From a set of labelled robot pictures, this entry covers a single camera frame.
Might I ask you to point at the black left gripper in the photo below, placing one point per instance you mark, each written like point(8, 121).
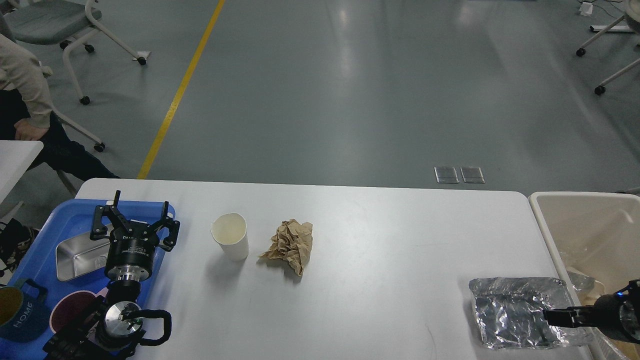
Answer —
point(131, 257)

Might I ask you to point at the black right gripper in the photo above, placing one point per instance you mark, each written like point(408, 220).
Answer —
point(615, 315)

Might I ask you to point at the metal rectangular tin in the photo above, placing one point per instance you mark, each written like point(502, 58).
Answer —
point(79, 255)

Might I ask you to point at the aluminium foil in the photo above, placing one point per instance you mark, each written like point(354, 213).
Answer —
point(508, 312)

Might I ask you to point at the white paper cup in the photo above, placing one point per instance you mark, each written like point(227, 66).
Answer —
point(230, 232)

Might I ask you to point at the pink mug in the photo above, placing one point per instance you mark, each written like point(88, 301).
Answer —
point(70, 306)

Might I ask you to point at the brown paper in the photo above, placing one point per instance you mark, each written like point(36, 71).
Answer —
point(291, 243)

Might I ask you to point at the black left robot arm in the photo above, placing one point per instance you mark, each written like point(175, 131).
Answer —
point(111, 327)

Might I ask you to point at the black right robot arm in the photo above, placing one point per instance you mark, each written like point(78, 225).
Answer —
point(632, 288)

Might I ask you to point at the person's hand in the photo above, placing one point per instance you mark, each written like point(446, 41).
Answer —
point(25, 131)

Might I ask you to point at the beige waste bin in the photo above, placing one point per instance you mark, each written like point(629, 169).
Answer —
point(593, 240)

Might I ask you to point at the white side table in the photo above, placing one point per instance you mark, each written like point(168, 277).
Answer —
point(16, 156)

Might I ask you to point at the dark blue mug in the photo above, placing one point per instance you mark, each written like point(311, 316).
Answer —
point(24, 315)

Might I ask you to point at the person in beige sweater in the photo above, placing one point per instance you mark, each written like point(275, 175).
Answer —
point(25, 94)

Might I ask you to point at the floor socket plate right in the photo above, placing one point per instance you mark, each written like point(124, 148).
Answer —
point(472, 174)

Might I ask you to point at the floor socket plate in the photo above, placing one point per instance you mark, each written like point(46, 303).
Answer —
point(446, 175)
point(472, 174)

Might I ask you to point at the floor socket plate left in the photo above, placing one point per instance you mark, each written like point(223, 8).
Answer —
point(446, 175)

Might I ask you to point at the grey office chair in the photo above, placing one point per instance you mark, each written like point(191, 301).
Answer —
point(65, 23)

